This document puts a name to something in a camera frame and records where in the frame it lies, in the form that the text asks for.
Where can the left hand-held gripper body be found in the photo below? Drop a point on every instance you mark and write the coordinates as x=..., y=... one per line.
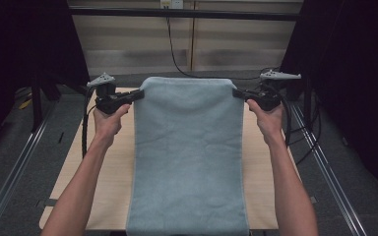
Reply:
x=110, y=100

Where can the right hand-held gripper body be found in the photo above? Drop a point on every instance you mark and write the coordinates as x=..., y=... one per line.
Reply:
x=269, y=95

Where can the light blue towel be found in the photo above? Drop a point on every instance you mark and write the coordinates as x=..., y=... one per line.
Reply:
x=188, y=157

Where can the person's left hand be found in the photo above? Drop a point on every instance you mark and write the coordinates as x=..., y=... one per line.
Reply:
x=108, y=124

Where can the person's right hand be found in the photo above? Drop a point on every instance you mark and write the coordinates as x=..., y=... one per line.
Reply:
x=269, y=123

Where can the black metal stand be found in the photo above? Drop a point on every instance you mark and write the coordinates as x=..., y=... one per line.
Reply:
x=36, y=105

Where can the yellow object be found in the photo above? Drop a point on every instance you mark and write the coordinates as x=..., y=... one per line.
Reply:
x=25, y=104

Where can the black curtain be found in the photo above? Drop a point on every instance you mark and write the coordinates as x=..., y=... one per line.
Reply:
x=23, y=49
x=354, y=82

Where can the black horizontal metal bar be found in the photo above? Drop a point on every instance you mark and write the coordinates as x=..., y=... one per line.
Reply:
x=183, y=14

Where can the white wall power outlet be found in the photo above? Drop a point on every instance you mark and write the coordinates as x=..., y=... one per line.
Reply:
x=172, y=4

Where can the metal floor rail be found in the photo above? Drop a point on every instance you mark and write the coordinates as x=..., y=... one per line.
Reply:
x=10, y=177
x=331, y=177

